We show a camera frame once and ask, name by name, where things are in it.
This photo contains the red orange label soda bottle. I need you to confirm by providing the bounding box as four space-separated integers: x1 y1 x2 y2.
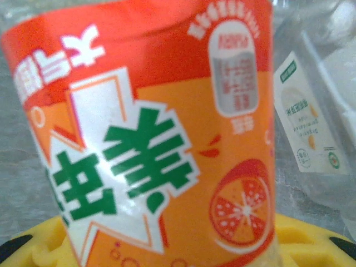
0 0 284 267

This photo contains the clear square bottle white label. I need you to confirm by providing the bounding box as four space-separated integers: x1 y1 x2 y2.
271 0 356 223

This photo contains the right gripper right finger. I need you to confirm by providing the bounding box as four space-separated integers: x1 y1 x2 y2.
274 213 356 267

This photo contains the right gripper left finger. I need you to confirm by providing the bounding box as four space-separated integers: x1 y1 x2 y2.
0 214 83 267

